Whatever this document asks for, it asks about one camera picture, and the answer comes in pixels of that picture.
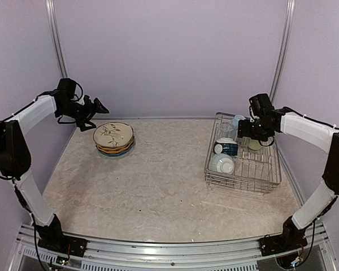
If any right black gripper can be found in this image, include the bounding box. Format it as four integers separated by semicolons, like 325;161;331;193
238;118;273;142

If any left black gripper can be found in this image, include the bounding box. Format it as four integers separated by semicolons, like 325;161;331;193
58;98;109;131

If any light blue cup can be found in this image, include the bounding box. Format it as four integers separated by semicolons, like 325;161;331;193
232;115;246;130

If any beige plate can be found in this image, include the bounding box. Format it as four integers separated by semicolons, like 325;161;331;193
93;122;134;147

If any clear drinking glass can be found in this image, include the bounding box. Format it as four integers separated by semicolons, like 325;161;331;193
216;122;236;140

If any yellow polka dot plate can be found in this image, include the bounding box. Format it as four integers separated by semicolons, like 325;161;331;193
96;142;134;155

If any blue polka dot plate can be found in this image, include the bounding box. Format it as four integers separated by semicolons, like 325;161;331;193
98;145;135;158

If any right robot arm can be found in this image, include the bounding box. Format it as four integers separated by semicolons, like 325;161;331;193
238;104;339;251

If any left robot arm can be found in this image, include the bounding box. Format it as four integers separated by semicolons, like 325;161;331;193
0;90;109;251

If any pale green cup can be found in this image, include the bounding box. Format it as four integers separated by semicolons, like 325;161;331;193
247;139;263;151

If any dark teal white bowl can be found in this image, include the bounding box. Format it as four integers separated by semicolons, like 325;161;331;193
213;138;238;156

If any light green checked bowl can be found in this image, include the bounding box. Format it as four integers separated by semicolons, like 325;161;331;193
208;154;235;174

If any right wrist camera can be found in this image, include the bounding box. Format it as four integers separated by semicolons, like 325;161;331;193
249;98;257;120

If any metal wire dish rack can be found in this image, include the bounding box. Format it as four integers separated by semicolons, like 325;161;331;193
205;112;282;195

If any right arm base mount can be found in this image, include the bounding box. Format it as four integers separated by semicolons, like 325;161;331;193
258;234;308;256

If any left aluminium frame post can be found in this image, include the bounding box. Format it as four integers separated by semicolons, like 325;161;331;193
45;0;68;78

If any aluminium frame post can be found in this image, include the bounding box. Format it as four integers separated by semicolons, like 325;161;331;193
45;0;68;78
269;0;296;103

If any right aluminium frame post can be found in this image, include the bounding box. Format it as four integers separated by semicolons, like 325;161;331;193
269;0;296;103

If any front aluminium rail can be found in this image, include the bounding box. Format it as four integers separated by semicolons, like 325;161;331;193
8;225;338;270

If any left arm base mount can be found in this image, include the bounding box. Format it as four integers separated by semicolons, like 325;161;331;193
38;235;88;257

